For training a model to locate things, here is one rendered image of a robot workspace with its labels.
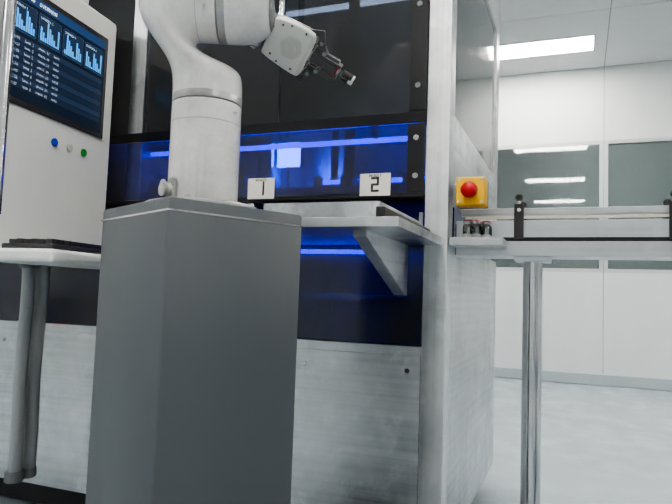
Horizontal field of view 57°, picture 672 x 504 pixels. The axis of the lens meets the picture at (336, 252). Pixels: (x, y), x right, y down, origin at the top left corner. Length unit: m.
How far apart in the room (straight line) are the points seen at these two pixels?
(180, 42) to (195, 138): 0.16
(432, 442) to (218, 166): 0.90
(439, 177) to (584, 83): 4.94
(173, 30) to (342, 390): 0.98
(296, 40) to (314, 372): 0.84
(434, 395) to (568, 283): 4.63
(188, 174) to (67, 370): 1.23
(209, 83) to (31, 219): 0.83
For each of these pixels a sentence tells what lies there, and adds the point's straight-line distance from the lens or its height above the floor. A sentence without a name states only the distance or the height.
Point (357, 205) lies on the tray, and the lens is 1.25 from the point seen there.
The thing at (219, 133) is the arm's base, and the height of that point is 0.99.
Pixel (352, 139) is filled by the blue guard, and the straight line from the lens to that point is 1.69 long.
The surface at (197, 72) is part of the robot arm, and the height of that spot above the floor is 1.09.
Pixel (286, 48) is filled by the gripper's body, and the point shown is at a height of 1.25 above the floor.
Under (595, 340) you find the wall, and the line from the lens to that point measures 6.15.
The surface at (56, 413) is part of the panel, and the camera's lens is 2.21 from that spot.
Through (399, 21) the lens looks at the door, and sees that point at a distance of 1.77.
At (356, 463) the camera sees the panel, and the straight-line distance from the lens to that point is 1.68.
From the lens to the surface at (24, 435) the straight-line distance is 1.99.
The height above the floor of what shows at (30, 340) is 0.57.
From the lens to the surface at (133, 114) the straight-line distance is 2.09.
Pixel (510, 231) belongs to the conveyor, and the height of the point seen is 0.91.
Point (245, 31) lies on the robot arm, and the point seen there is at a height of 1.17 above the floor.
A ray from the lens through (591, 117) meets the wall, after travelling 6.38.
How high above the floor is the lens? 0.72
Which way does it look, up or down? 4 degrees up
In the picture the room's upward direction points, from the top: 2 degrees clockwise
